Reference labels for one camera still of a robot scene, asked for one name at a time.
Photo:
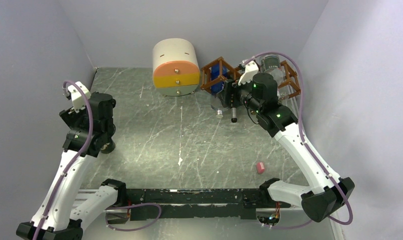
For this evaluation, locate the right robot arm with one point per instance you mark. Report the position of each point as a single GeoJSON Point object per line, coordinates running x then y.
{"type": "Point", "coordinates": [326, 191]}

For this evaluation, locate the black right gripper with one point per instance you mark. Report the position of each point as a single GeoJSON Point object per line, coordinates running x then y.
{"type": "Point", "coordinates": [231, 87]}

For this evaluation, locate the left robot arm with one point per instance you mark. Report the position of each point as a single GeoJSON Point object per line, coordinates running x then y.
{"type": "Point", "coordinates": [57, 219]}

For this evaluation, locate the clear dark-labelled round bottle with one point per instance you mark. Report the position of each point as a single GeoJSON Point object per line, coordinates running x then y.
{"type": "Point", "coordinates": [270, 64]}

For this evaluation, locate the cream orange drawer cabinet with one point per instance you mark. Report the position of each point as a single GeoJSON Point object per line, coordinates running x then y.
{"type": "Point", "coordinates": [175, 68]}

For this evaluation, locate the brown wooden wine rack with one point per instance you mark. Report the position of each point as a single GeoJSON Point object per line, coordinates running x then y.
{"type": "Point", "coordinates": [290, 88]}

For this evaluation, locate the dark labelled wine bottle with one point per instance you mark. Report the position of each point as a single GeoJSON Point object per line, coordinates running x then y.
{"type": "Point", "coordinates": [234, 117]}

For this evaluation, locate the dark green wine bottle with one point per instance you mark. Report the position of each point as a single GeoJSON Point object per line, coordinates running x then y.
{"type": "Point", "coordinates": [108, 147]}

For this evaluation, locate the pink eraser block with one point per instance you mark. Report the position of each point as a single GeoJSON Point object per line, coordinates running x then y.
{"type": "Point", "coordinates": [260, 168]}

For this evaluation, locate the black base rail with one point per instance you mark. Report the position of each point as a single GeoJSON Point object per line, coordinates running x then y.
{"type": "Point", "coordinates": [243, 203]}

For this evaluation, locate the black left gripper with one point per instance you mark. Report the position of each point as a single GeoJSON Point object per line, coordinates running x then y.
{"type": "Point", "coordinates": [72, 118]}

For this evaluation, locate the blue square glass bottle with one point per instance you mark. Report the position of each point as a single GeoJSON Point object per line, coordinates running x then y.
{"type": "Point", "coordinates": [215, 90]}

